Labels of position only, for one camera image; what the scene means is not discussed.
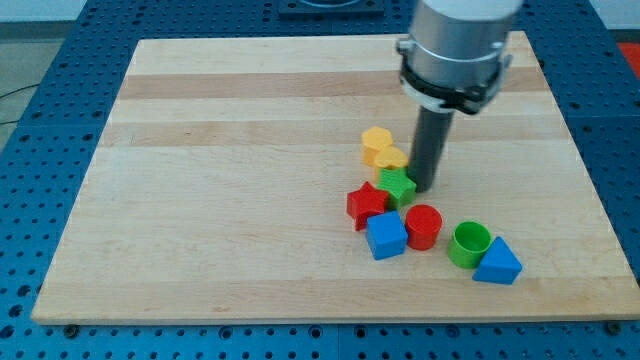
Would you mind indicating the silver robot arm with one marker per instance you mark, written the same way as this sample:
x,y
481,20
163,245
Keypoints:
x,y
453,56

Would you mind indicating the yellow hexagon block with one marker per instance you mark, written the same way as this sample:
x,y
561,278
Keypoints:
x,y
374,140

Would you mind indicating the red star block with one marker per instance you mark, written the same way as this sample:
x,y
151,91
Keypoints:
x,y
365,202

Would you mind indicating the yellow heart block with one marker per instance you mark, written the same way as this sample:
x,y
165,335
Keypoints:
x,y
390,158

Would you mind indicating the green star block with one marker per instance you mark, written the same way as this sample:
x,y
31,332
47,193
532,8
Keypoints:
x,y
400,188

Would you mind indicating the blue cube block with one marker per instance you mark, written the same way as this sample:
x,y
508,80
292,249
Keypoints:
x,y
386,235

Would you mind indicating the wooden board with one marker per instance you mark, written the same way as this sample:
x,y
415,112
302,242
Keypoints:
x,y
217,195

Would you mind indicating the red cylinder block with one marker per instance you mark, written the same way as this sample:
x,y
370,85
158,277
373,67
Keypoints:
x,y
423,224

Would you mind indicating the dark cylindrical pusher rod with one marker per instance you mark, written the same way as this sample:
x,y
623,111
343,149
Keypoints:
x,y
430,136

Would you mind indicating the green cylinder block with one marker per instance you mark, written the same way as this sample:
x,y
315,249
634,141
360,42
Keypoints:
x,y
469,243

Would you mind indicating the blue triangle block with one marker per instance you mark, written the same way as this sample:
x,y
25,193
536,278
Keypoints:
x,y
499,265

